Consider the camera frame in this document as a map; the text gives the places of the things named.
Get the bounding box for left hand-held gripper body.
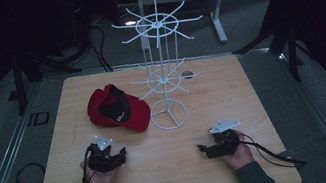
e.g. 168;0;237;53
82;132;122;177

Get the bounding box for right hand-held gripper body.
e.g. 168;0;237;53
206;116;247;160

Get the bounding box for person's right hand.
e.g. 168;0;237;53
214;126;257;174

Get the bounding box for person's left hand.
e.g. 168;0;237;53
79;154;124;183

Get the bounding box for red baseball cap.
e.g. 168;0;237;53
82;77;154;142

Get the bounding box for round grey table grommet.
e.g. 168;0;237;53
180;69;195;81

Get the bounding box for black tripod stand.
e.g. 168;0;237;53
6;40;89;117
223;0;309;93

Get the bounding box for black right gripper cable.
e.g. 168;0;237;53
235;120;308;179

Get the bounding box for white wire display rack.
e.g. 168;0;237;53
108;0;222;138

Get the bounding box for black floor cables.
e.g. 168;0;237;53
83;21;115;75

